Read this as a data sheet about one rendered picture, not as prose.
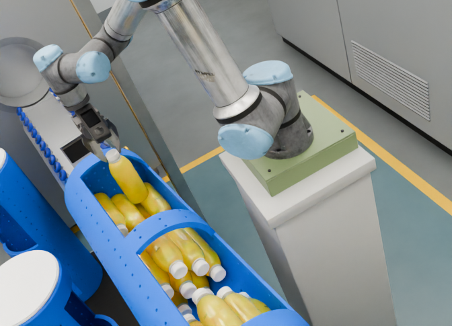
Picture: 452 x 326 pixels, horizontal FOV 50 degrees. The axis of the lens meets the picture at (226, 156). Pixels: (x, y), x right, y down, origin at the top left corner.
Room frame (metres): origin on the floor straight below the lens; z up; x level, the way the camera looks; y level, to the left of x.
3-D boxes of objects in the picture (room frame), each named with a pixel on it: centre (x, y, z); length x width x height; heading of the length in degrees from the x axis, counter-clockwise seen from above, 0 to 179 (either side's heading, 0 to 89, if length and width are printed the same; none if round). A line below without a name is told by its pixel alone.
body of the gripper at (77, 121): (1.22, 0.31, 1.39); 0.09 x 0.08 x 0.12; 20
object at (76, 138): (1.66, 0.53, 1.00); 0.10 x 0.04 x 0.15; 110
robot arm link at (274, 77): (0.99, -0.16, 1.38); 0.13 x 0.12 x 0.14; 141
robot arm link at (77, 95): (1.21, 0.31, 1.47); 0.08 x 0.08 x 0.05
